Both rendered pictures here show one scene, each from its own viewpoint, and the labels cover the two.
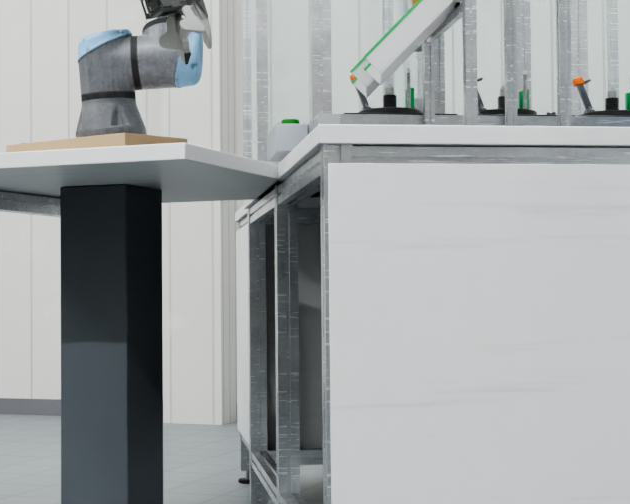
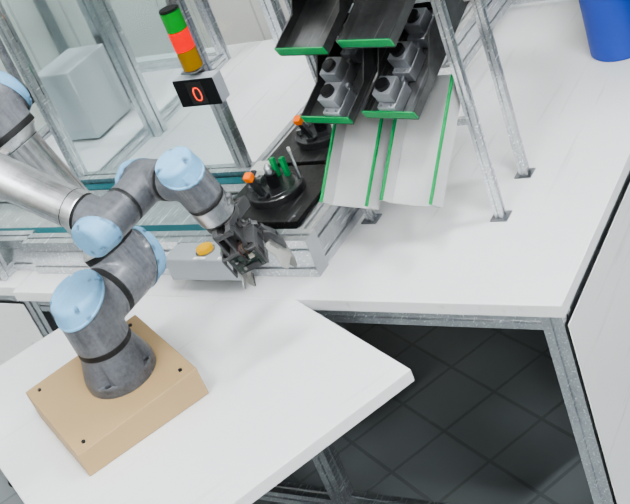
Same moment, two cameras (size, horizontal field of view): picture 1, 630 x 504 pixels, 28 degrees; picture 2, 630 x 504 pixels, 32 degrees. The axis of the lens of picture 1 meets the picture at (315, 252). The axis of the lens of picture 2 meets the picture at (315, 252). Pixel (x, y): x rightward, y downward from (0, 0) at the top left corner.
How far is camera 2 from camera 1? 2.31 m
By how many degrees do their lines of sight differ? 52
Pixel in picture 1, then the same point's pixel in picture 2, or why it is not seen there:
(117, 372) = not seen: outside the picture
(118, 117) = (139, 352)
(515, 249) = (620, 285)
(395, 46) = (442, 182)
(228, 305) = not seen: outside the picture
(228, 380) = not seen: outside the picture
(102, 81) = (116, 335)
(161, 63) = (147, 281)
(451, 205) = (601, 289)
